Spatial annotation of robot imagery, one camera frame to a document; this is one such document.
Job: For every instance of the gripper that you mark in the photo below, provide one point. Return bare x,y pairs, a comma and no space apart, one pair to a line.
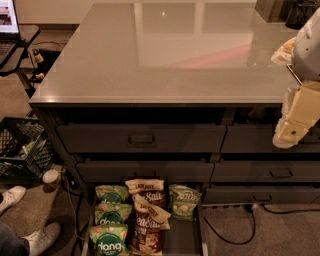
307,53

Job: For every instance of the green jalapeno chip bag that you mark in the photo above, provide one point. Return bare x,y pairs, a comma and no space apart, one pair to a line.
183,201

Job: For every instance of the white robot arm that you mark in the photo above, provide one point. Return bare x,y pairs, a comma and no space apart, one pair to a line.
305,59

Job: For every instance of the top right drawer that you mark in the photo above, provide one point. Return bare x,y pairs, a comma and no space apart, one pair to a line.
258,139

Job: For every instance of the dark box on counter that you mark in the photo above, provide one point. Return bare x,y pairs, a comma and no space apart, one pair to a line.
273,11

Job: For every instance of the back sea salt chip bag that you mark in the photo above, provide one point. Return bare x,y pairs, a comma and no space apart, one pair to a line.
152,190

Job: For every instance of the sea salt chip bag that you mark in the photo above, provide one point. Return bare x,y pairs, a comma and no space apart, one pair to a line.
150,220
152,190

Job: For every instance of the open bottom left drawer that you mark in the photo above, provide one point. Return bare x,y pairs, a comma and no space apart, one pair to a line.
180,240

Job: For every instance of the front sea salt chip bag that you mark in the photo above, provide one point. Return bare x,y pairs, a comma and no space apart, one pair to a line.
150,220

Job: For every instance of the middle left drawer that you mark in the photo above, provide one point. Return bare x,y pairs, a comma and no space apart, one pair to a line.
118,171

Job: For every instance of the top left drawer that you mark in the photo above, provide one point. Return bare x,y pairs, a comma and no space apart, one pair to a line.
141,138

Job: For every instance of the back green dang bag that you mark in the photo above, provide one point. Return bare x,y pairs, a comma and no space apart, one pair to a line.
112,193

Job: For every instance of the green dang bag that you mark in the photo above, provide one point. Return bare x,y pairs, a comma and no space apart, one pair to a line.
109,239
112,193
112,213

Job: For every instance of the middle green dang bag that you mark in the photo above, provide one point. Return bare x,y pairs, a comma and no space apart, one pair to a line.
112,213

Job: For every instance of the front green dang bag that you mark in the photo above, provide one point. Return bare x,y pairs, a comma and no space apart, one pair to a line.
109,239

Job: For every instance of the black and white marker board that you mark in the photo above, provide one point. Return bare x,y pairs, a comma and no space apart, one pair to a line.
289,67

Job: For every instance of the black pitcher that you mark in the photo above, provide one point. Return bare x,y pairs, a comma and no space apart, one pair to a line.
300,12

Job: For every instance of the grey kitchen island cabinet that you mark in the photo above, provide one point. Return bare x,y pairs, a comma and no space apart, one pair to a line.
184,63

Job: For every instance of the white paper cup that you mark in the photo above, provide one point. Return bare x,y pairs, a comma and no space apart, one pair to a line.
51,178

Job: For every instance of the black plastic crate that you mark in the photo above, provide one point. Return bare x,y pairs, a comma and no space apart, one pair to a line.
25,150

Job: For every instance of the dark side desk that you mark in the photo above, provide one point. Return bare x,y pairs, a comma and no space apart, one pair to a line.
13,65

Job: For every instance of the open laptop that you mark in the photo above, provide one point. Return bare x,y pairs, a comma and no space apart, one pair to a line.
9,30

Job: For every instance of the lower white shoe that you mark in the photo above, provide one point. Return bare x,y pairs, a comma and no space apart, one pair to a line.
41,240

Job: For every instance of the white shoe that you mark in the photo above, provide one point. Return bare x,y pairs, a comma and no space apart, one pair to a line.
41,240
11,197

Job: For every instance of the upper white shoe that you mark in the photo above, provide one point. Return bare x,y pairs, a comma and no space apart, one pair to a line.
11,197

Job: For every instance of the blue jeans leg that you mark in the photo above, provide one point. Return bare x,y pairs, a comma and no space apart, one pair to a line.
11,244

